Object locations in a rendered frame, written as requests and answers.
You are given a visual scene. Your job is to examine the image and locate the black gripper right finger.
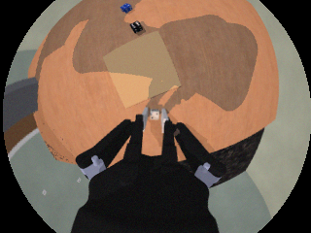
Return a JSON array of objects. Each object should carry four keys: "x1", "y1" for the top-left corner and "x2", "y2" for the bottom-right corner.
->
[{"x1": 159, "y1": 109, "x2": 226, "y2": 191}]

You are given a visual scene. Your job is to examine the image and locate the white die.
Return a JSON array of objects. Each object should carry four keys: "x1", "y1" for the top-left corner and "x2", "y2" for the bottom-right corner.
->
[{"x1": 150, "y1": 109, "x2": 159, "y2": 120}]

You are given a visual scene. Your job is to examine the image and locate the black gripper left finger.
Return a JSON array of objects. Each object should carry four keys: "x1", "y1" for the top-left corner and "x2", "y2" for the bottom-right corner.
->
[{"x1": 75, "y1": 107, "x2": 148, "y2": 188}]

